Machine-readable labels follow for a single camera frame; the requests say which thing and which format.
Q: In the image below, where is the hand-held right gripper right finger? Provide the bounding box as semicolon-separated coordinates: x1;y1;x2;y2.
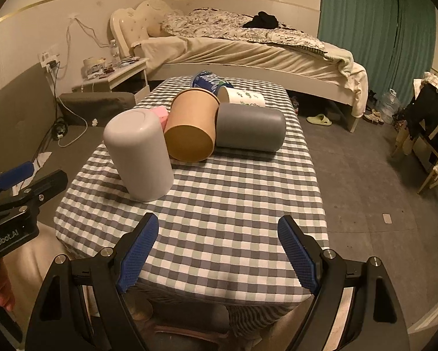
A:
277;215;411;351

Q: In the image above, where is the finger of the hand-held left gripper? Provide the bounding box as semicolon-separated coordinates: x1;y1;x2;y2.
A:
0;161;37;192
0;170;69;227

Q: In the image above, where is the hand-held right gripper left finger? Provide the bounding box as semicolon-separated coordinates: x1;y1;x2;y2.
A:
25;212;160;351

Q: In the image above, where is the light grey cup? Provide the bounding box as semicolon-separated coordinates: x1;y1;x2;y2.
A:
103;110;176;202

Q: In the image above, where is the dark grey cup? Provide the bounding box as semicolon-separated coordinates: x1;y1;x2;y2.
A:
215;102;287;153

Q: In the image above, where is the brown paper cup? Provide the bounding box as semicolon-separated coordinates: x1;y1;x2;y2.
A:
163;88;220;163

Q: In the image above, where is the white leaf-print cup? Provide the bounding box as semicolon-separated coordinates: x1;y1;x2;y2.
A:
218;86;267;108

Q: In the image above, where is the blue printed cup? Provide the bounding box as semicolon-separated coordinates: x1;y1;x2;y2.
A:
191;70;231;94

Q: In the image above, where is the person's left hand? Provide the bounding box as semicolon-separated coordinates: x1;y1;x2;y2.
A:
0;259;15;311

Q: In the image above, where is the person's beige pants leg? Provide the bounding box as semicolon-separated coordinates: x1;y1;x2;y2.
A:
0;223;103;337

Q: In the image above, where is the power strip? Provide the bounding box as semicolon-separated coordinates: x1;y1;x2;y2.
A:
53;117;71;140

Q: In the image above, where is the grey checkered tablecloth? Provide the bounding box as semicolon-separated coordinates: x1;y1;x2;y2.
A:
54;76;331;337

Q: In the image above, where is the dark grey ottoman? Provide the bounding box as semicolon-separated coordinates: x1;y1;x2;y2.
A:
58;91;136;127

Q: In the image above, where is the white round container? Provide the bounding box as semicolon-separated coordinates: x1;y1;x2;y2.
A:
82;57;107;74

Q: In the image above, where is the pink sponge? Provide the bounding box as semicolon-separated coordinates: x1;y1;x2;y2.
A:
151;106;168;130

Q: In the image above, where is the green slipper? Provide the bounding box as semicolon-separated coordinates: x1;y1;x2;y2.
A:
307;114;332;127

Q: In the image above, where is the white nightstand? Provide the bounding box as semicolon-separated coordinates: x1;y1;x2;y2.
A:
72;57;151;105

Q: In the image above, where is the clear water bottle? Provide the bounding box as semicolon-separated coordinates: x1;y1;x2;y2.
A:
109;39;121;67

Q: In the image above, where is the wooden chair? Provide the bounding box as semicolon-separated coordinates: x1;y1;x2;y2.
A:
392;119;438;195

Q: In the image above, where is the large clear water jug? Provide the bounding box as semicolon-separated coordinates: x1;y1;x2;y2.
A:
381;88;403;124

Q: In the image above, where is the black jacket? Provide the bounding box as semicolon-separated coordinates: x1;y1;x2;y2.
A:
404;83;438;145

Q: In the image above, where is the cream bed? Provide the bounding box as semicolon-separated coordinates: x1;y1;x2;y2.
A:
109;0;369;134

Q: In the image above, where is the black clothing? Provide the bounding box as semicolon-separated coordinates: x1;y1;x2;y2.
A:
243;12;280;29

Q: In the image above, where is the patterned blanket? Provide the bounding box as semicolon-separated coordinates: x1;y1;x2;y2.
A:
160;8;327;54

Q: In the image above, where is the green curtain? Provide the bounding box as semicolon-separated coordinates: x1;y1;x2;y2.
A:
317;0;438;73

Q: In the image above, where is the white wall socket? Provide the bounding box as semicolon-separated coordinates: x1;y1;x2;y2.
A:
38;44;60;68

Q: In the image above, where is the white wall cable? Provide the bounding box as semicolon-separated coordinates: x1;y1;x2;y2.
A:
66;14;110;49

